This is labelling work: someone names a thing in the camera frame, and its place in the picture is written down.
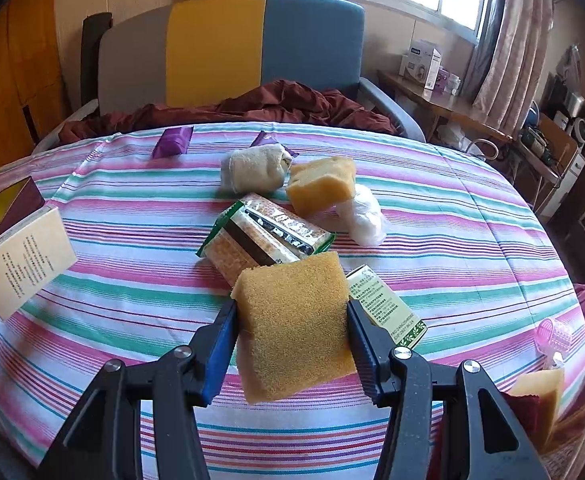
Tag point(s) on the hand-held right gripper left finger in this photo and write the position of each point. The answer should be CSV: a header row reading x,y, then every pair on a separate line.
x,y
220,360

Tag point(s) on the cluttered shelf unit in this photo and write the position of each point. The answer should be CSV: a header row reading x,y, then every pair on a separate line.
x,y
557,140

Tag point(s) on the orange wooden wardrobe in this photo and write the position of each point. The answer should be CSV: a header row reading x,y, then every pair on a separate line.
x,y
22,60

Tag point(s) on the large white carton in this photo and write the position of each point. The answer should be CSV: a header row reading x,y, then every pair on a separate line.
x,y
420,62

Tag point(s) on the pale cream sponge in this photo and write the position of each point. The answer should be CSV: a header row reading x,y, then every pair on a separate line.
x,y
537,390

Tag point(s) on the cream printed box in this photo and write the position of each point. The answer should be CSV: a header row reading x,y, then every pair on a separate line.
x,y
27,260

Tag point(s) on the thick yellow sponge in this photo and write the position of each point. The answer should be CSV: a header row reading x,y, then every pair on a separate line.
x,y
317,185

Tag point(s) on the wicker basket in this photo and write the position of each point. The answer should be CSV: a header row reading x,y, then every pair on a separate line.
x,y
574,440

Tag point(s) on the pink plastic cup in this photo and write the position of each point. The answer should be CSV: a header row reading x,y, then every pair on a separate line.
x,y
554,337

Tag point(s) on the white plastic bag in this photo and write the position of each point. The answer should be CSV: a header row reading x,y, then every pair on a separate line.
x,y
365,217

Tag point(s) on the green-edged cracker packet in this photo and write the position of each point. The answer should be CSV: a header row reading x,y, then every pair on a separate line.
x,y
262,240

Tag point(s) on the maroon blanket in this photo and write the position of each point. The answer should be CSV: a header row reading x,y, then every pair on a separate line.
x,y
282,105

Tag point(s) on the green and yellow box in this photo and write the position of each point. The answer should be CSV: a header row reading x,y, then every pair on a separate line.
x,y
387,310

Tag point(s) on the striped bed sheet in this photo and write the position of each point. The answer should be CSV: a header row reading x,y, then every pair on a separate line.
x,y
447,220

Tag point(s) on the wooden desk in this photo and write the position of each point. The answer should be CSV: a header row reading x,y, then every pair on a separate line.
x,y
437,102

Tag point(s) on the brown-yellow sponge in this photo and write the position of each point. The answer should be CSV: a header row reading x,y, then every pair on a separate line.
x,y
292,320

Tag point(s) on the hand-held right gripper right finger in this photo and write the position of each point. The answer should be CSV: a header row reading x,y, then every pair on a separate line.
x,y
365,355

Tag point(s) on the rolled cream towel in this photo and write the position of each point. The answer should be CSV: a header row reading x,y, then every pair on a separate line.
x,y
252,167

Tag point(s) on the small purple box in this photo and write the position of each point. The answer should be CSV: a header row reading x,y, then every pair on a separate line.
x,y
442,80

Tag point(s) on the dark brown panel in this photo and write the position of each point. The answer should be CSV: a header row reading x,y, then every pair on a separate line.
x,y
95,50

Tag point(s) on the purple snack packet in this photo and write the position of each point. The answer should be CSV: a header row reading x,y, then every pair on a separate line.
x,y
262,139
172,142

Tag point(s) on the pink floral curtain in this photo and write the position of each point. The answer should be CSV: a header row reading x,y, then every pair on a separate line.
x,y
509,50

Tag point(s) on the small white jar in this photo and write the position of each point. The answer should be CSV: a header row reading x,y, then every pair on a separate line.
x,y
454,85

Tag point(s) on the gold and maroon box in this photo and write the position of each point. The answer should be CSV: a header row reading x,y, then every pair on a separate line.
x,y
2,205

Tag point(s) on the tricolour armchair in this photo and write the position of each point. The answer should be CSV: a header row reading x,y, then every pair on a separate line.
x,y
212,50

